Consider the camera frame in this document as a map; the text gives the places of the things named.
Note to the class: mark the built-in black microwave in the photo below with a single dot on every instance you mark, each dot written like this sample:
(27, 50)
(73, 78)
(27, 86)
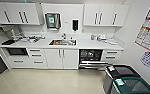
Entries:
(17, 51)

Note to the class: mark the white two-door sink cabinet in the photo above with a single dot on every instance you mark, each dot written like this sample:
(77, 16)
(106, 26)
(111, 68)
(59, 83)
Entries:
(61, 58)

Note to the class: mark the wide white drawer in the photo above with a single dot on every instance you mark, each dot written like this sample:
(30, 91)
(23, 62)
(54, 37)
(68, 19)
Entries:
(19, 62)

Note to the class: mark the stainless steel sink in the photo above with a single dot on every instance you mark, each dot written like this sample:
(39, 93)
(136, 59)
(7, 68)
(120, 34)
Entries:
(62, 42)

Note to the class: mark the blue wall sign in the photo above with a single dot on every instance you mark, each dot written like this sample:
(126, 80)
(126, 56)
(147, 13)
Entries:
(148, 59)

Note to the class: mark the blue recycling bin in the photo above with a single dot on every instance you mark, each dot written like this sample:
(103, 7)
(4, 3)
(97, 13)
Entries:
(131, 86)

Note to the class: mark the chrome sink knob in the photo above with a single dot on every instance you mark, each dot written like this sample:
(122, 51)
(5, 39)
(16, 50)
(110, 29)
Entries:
(71, 38)

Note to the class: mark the paper towel dispenser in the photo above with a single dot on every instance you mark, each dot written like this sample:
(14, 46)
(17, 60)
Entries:
(52, 21)

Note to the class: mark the large printed notice poster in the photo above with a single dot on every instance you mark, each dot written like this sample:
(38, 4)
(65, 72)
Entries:
(149, 28)

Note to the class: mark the chrome faucet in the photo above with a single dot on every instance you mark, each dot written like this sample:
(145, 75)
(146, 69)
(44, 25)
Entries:
(63, 35)

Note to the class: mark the black lidded waste bin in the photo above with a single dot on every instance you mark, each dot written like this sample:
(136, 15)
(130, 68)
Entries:
(119, 70)

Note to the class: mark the white three-door wall cabinet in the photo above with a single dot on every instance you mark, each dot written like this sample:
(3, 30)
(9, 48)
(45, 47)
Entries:
(106, 14)

